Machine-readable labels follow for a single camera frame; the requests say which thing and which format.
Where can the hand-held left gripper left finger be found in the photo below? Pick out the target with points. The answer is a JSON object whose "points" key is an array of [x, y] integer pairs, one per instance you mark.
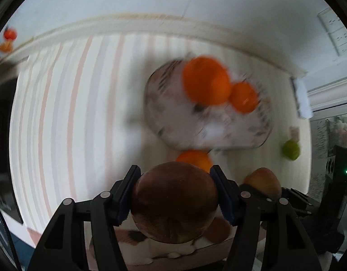
{"points": [[125, 200]]}

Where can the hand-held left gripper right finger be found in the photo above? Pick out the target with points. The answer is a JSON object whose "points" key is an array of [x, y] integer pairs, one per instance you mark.
{"points": [[225, 200]]}

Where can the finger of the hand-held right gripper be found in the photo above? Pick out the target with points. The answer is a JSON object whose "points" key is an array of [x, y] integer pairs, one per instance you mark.
{"points": [[299, 199]]}

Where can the red and yellow apple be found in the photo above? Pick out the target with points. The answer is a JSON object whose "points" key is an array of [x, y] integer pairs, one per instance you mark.
{"points": [[263, 182]]}

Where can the dark red apple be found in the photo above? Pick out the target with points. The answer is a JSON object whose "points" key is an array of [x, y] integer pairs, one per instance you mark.
{"points": [[173, 200]]}

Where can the green apple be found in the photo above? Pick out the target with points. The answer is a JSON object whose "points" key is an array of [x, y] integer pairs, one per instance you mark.
{"points": [[290, 149]]}

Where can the medium orange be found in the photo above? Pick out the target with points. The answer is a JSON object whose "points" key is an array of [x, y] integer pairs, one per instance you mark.
{"points": [[194, 159]]}

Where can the white patterned plate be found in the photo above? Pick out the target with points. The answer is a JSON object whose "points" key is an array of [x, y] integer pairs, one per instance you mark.
{"points": [[173, 118]]}

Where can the frosted glass door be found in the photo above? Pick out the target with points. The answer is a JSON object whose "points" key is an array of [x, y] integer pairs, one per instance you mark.
{"points": [[323, 138]]}

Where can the brown mat label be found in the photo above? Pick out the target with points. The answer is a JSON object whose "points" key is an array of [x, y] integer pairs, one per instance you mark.
{"points": [[294, 132]]}

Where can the striped table mat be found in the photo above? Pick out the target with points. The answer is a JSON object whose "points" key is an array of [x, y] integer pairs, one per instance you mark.
{"points": [[77, 118]]}

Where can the small orange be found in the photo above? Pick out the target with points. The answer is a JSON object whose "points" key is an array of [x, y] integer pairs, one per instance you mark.
{"points": [[244, 98]]}

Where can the large orange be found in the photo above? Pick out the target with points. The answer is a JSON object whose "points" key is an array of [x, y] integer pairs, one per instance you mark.
{"points": [[204, 80]]}

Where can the white door frame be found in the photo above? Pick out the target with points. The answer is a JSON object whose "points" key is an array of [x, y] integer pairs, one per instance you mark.
{"points": [[331, 93]]}

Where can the white wall socket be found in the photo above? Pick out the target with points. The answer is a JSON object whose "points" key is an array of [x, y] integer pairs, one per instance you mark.
{"points": [[345, 50], [341, 37], [330, 18]]}

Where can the gold ingot wall sticker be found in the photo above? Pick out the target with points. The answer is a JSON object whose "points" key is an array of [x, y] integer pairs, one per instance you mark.
{"points": [[4, 46]]}

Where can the persimmon wall sticker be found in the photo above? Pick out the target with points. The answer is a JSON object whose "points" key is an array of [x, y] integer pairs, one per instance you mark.
{"points": [[10, 34]]}

